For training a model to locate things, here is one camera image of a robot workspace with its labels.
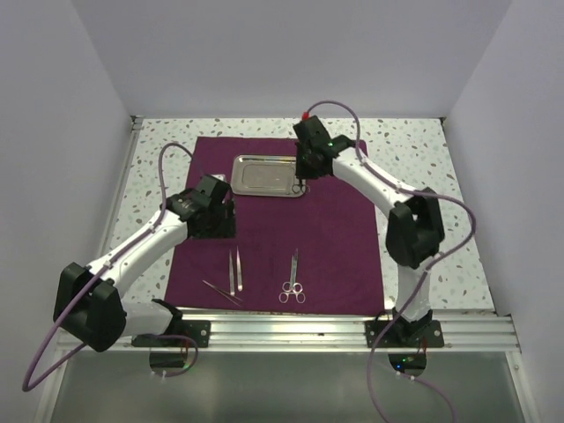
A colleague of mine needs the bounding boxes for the small steel hemostat clamp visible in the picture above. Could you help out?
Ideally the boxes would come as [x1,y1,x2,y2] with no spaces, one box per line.
[291,179,308,197]

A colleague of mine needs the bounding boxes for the aluminium rail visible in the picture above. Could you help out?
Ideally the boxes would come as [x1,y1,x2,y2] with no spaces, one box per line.
[182,309,520,353]
[86,115,145,266]

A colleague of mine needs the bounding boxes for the steel needle holder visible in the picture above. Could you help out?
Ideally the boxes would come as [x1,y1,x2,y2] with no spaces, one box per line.
[289,257,306,304]

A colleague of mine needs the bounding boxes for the stainless steel instrument tray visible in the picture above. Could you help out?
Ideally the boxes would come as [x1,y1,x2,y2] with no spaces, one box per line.
[230,154,298,198]

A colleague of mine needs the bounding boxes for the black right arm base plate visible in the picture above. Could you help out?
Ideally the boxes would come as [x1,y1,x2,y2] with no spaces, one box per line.
[364,309,445,349]

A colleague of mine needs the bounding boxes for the aluminium front rail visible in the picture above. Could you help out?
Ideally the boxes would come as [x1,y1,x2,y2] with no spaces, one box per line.
[182,309,520,353]

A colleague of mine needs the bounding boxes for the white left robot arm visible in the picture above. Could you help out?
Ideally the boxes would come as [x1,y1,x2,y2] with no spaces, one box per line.
[53,174,235,353]

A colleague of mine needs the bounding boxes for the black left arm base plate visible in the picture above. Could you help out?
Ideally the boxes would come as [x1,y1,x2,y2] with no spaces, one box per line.
[131,320,212,348]

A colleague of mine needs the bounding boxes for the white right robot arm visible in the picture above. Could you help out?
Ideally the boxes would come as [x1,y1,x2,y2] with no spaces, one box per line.
[293,113,445,346]

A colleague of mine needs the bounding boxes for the steel surgical scissors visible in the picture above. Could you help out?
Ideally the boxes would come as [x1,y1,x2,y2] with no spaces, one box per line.
[278,250,299,303]

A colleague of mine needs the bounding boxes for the purple cloth wrap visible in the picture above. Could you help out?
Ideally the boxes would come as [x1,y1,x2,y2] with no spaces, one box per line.
[165,135,386,317]

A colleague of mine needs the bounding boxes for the thin pointed steel tweezers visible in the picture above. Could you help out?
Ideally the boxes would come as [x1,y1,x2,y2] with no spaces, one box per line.
[202,280,242,307]

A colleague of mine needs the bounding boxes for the aluminium left side rail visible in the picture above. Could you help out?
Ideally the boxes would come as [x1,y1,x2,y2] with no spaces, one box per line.
[86,115,145,266]

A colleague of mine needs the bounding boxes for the steel forceps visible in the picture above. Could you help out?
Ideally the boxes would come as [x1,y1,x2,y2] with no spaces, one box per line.
[235,247,243,292]

